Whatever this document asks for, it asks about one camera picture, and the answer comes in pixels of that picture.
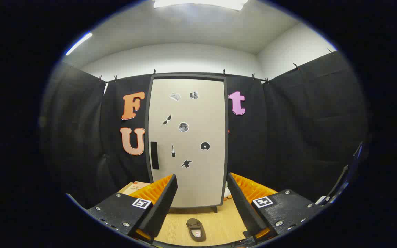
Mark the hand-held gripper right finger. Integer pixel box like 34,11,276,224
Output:
227,172,325,243

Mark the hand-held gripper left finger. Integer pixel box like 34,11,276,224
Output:
88,174,178,243

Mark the brown fuzzy shoe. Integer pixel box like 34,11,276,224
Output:
186,218,206,242

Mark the grey shoe cabinet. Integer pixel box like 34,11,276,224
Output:
145,73,229,213

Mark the beige cover book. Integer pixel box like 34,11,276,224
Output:
118,181,151,195

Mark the black backdrop cloth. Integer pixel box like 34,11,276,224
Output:
40,50,368,210

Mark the ceiling light panel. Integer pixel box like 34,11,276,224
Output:
153,0,249,11
66,32,93,56

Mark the dark metal frame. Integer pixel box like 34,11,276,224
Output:
316,141,364,207

